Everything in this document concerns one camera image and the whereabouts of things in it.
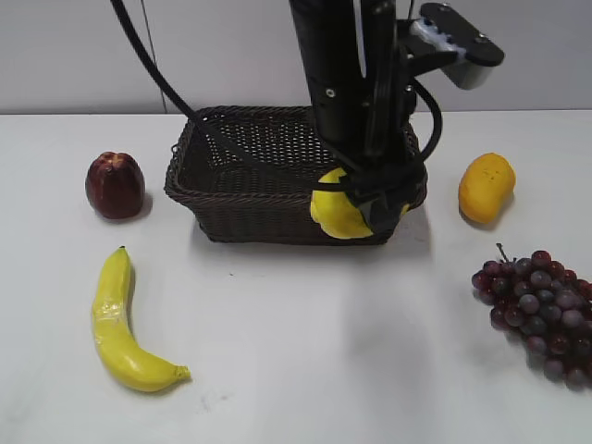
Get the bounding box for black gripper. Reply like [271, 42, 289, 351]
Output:
[310, 82, 419, 234]

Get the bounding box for yellow lemon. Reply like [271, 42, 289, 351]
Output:
[309, 166, 411, 241]

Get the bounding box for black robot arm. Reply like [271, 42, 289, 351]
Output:
[290, 1, 426, 240]

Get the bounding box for black wicker basket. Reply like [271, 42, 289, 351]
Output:
[164, 105, 429, 247]

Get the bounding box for yellow mango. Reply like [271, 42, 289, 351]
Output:
[458, 153, 516, 225]

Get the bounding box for red grape bunch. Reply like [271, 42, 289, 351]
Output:
[471, 243, 591, 390]

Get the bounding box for red apple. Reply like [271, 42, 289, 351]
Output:
[85, 152, 145, 220]

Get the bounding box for yellow banana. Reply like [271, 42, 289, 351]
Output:
[92, 246, 191, 393]

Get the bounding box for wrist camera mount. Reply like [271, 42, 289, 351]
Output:
[401, 2, 505, 90]

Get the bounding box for black cable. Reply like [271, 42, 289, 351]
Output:
[109, 0, 352, 191]

